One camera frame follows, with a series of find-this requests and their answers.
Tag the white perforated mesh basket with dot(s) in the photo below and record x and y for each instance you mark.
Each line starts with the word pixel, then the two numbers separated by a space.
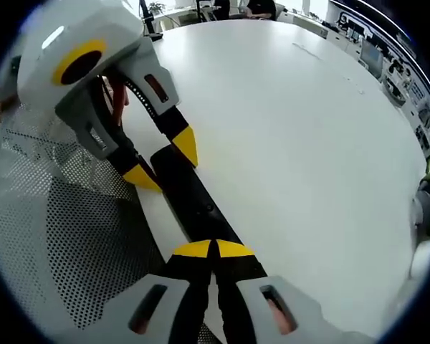
pixel 93 233

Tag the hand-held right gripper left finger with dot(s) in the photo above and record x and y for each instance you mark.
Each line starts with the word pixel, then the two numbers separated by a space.
pixel 186 272

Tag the white bottle blue cap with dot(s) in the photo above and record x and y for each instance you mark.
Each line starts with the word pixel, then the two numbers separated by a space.
pixel 424 258

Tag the black stand pole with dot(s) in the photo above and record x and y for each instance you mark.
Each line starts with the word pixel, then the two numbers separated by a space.
pixel 148 21

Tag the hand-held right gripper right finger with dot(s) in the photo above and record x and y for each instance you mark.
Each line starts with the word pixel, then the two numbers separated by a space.
pixel 236 272

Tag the person's left hand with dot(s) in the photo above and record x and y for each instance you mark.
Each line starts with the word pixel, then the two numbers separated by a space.
pixel 120 102

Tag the black remote control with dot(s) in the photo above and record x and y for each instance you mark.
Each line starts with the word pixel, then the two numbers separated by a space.
pixel 190 200

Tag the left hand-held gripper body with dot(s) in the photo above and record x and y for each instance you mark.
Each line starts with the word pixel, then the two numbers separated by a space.
pixel 104 25

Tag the small green plant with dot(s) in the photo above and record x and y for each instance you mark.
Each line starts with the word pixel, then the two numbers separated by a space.
pixel 157 8

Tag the white display shelving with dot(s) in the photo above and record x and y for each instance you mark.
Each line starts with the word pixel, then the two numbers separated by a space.
pixel 397 71

